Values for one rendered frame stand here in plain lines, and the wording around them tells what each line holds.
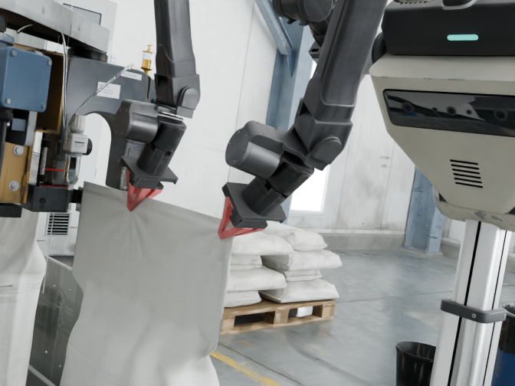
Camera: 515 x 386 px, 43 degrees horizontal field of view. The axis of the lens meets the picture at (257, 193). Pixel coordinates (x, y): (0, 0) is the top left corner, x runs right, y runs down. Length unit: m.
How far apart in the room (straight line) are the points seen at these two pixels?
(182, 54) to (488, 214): 0.68
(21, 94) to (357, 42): 0.53
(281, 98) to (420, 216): 3.46
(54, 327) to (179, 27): 1.32
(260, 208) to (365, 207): 8.05
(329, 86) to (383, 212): 8.53
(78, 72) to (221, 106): 5.55
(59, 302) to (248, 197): 1.32
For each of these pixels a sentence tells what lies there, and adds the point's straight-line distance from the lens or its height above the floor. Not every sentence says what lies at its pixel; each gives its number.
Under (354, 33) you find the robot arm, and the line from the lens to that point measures 0.85.
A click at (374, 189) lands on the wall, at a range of 9.11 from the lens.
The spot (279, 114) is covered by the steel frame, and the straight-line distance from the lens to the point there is 7.38.
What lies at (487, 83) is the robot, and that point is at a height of 1.38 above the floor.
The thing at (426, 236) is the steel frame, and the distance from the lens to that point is 9.87.
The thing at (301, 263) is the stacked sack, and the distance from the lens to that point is 4.54.
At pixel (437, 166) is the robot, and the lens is 1.36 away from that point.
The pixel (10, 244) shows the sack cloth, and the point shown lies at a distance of 1.70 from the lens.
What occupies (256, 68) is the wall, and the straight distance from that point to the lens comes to 7.24.
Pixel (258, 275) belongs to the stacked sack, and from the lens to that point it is 4.28.
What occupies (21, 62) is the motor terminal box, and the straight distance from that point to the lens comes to 1.09.
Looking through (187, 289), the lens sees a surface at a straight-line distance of 1.13.
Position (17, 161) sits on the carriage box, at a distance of 1.38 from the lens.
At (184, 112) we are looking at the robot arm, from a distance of 1.18.
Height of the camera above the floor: 1.22
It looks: 4 degrees down
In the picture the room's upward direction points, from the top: 9 degrees clockwise
